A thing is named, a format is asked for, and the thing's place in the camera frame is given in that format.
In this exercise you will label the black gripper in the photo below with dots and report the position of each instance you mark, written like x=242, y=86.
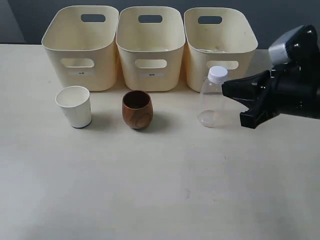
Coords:
x=297, y=85

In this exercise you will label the clear plastic bottle white cap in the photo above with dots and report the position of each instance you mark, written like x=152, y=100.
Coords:
x=212, y=103

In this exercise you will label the brown wooden cup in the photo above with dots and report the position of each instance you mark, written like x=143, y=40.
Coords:
x=137, y=109

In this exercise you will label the white paper cup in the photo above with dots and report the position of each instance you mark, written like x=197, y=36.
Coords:
x=75, y=104

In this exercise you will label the right cream plastic bin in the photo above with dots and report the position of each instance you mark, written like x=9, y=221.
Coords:
x=216, y=36

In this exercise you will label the cream plastic bin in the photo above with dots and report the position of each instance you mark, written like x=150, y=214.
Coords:
x=83, y=38
x=216, y=36
x=150, y=39

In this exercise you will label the middle bin white label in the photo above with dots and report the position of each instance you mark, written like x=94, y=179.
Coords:
x=152, y=74

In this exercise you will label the bin white label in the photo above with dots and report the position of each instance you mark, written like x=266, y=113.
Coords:
x=152, y=74
x=81, y=73

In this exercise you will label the middle cream plastic bin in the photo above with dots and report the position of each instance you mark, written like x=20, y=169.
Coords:
x=150, y=39

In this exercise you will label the left bin white label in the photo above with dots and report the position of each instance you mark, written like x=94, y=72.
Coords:
x=81, y=73

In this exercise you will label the left cream plastic bin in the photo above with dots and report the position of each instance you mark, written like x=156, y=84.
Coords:
x=83, y=38

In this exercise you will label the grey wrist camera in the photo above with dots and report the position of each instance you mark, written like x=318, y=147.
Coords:
x=279, y=50

